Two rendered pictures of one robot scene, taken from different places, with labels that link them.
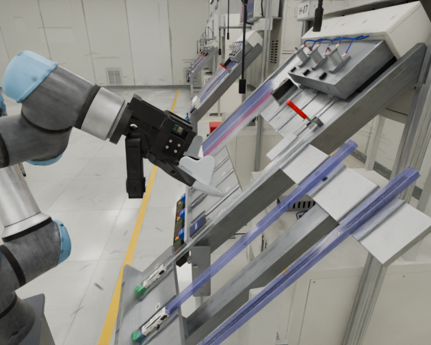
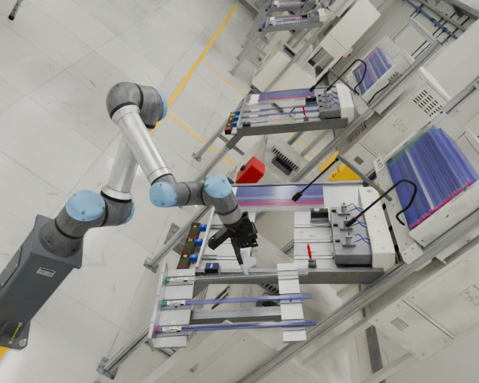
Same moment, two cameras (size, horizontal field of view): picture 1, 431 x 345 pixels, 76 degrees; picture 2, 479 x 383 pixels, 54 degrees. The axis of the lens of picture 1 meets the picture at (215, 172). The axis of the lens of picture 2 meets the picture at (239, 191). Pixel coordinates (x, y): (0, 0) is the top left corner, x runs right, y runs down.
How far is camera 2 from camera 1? 1.16 m
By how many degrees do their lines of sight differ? 10
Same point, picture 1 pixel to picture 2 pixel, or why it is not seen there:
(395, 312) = not seen: outside the picture
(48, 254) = (120, 219)
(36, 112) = (209, 200)
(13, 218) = (119, 188)
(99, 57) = not seen: outside the picture
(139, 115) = (242, 224)
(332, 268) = (260, 340)
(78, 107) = (226, 211)
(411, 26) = (385, 259)
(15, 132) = (194, 197)
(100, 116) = (230, 218)
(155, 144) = (239, 238)
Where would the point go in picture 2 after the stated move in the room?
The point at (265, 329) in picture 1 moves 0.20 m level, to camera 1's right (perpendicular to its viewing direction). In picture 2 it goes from (216, 340) to (258, 372)
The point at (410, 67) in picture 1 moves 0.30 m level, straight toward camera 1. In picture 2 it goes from (371, 276) to (340, 292)
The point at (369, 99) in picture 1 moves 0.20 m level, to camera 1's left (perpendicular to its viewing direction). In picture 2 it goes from (343, 274) to (303, 242)
